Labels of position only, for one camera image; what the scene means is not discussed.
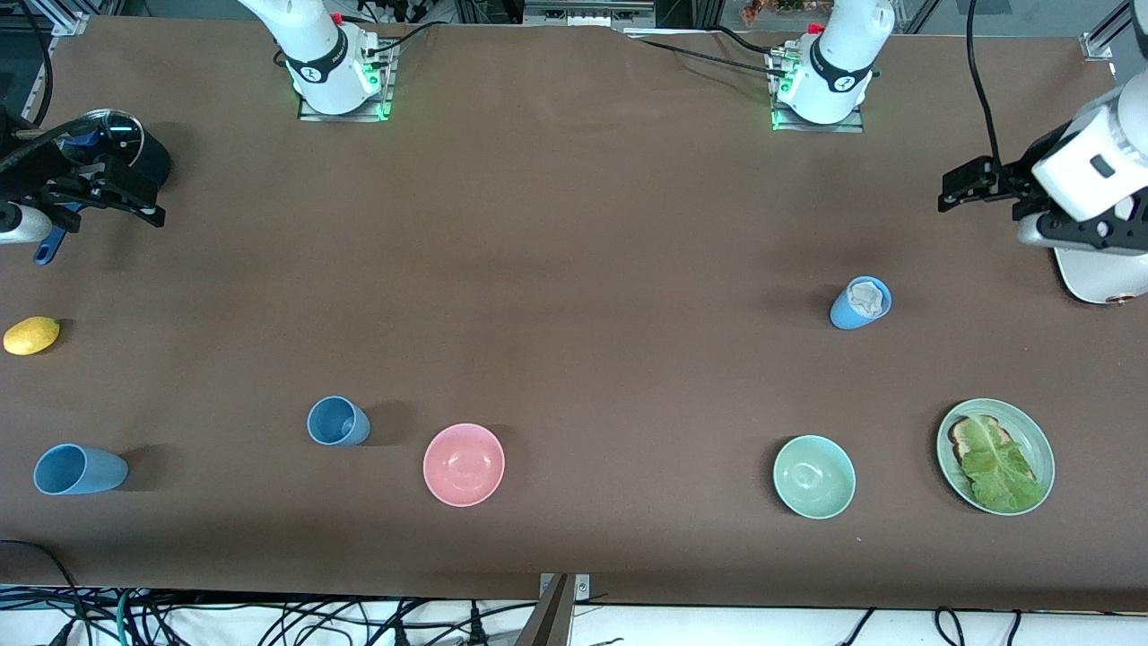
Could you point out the white toaster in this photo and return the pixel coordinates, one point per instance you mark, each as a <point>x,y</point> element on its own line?
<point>1099,280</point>

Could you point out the mint green bowl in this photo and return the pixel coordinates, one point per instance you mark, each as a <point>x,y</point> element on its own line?
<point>813,477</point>

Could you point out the aluminium frame bracket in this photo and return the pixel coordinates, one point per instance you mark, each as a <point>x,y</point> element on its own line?
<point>70,24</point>
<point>1099,47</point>

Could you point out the toast slice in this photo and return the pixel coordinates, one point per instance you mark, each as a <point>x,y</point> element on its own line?
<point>964,440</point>

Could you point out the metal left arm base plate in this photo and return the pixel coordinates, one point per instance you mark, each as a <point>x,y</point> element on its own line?
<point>856,121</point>

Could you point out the glass lid with blue knob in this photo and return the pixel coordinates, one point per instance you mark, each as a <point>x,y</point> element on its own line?
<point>121,135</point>

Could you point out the yellow lemon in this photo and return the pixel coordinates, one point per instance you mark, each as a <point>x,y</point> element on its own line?
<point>31,336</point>

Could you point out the mint green plate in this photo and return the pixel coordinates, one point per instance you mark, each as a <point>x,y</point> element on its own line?
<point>1040,449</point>

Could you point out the grey power strip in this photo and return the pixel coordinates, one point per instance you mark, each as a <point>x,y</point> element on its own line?
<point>583,13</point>

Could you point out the pink bowl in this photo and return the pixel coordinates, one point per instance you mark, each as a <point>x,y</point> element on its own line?
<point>464,465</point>

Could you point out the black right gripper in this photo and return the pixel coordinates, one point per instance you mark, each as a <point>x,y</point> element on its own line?
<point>38,170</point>

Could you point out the tall blue cup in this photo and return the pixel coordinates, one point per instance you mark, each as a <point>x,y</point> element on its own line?
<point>85,470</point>

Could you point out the blue cup holding tissue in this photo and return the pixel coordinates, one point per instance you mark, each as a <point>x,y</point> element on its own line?
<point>843,314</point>

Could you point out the small metal edge bracket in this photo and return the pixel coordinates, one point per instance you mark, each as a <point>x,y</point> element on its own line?
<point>581,588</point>

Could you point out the short blue cup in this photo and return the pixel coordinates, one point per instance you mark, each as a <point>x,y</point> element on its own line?
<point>339,422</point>

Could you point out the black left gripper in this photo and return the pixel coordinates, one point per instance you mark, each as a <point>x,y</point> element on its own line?
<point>1020,180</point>

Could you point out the dark camera stand bar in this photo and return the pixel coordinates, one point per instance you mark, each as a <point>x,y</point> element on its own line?
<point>549,619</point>

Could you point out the white tissue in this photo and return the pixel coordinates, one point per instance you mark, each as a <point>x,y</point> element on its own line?
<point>867,298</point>

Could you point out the dark blue saucepan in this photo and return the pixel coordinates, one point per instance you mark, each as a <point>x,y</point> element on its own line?
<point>154,166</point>

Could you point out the green lettuce leaf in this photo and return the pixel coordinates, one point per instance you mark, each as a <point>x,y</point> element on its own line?
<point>1000,471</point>

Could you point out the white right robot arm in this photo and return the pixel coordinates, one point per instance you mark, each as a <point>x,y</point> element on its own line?
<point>314,54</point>

